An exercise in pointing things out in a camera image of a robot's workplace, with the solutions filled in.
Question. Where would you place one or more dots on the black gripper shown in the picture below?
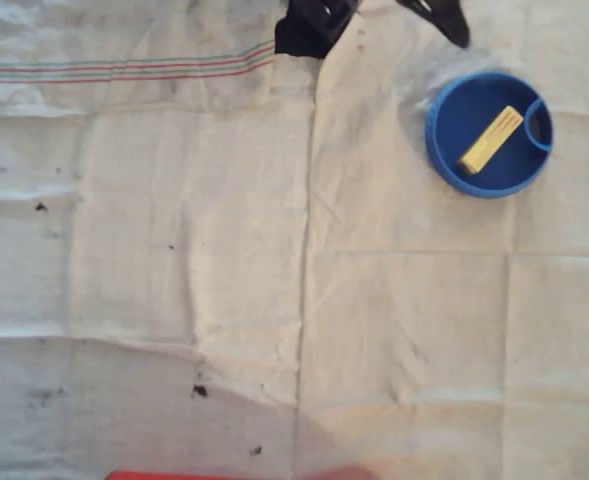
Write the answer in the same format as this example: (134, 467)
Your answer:
(308, 31)

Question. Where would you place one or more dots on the yellow rectangular block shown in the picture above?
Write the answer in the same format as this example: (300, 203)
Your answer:
(489, 142)

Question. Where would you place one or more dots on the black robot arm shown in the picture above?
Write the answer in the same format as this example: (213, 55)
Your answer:
(304, 32)

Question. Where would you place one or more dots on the blue round plastic bowl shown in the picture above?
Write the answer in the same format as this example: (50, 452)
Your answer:
(454, 115)

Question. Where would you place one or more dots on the plain white cloth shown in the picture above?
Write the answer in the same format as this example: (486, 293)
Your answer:
(424, 325)

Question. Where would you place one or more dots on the white cloth with coloured stripes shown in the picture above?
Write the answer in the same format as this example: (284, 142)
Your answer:
(124, 280)

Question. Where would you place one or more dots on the red flat object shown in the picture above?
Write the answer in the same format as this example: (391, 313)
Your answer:
(234, 475)

